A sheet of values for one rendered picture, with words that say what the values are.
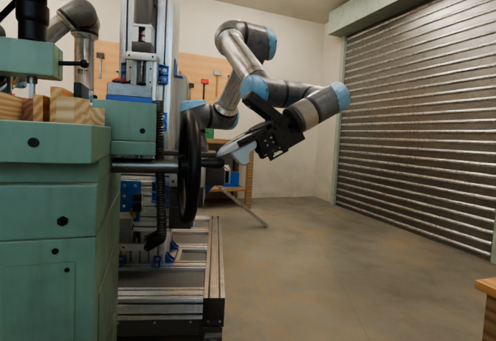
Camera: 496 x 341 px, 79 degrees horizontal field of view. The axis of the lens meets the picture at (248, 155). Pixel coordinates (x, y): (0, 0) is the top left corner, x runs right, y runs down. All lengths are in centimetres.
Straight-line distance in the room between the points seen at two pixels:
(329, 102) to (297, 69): 404
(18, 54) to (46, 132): 31
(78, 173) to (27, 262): 16
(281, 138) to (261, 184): 382
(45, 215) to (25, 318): 17
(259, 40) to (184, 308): 108
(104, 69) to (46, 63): 335
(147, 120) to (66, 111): 22
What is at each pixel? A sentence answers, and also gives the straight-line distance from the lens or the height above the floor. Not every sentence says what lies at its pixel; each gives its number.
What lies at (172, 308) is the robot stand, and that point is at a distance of 140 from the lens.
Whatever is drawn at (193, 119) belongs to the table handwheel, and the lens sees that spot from 70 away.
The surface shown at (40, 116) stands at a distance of 71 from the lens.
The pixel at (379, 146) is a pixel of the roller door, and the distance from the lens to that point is 383.
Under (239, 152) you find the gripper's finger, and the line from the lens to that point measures 68.
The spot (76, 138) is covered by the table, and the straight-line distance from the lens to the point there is 51.
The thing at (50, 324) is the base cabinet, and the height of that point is 57.
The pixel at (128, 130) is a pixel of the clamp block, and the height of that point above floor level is 89.
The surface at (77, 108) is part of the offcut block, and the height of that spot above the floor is 92.
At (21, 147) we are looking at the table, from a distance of 53.
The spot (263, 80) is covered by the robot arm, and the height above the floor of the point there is 104.
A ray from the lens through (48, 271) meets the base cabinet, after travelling 62.
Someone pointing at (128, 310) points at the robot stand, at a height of 18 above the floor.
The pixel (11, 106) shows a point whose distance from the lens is 69.
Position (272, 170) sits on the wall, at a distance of 455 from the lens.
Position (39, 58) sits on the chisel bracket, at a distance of 79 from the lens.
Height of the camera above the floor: 89
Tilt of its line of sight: 3 degrees down
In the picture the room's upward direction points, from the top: 3 degrees clockwise
